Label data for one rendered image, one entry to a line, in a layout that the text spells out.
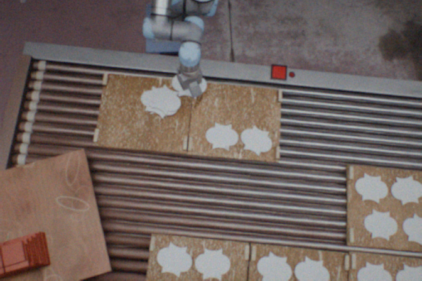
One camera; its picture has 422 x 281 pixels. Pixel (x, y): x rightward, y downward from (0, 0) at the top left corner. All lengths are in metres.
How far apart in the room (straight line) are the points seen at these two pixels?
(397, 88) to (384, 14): 1.40
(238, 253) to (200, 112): 0.63
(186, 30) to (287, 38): 1.75
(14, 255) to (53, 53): 0.99
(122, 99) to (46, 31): 1.44
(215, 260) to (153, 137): 0.59
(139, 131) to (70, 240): 0.54
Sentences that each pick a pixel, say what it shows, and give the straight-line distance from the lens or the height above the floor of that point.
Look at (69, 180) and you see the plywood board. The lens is 1.91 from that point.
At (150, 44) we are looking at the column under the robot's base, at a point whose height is 0.87.
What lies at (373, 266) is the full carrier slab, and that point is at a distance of 2.07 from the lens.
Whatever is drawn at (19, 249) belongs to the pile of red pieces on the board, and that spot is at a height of 1.29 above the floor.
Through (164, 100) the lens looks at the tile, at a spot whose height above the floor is 0.99.
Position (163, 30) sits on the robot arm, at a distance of 1.66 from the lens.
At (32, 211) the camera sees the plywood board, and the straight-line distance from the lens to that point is 1.93.
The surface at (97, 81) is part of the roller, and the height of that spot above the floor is 0.92.
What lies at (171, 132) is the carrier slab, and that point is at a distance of 2.00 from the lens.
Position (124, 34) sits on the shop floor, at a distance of 3.28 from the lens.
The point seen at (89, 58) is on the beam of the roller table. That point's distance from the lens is 2.20.
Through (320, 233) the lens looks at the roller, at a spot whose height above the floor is 0.92.
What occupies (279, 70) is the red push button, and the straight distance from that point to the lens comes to 2.16.
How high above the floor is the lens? 2.86
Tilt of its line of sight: 73 degrees down
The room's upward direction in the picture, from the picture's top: 10 degrees clockwise
